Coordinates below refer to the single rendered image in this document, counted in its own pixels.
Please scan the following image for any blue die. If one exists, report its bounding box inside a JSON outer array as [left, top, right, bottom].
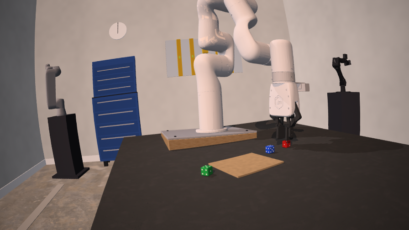
[[266, 145, 274, 154]]

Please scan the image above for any green die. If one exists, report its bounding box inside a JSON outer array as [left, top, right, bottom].
[[201, 165, 213, 176]]

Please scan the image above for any red die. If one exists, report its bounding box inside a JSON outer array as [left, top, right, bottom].
[[283, 140, 290, 148]]

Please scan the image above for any tan square mat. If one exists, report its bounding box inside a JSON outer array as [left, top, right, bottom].
[[209, 153, 284, 178]]

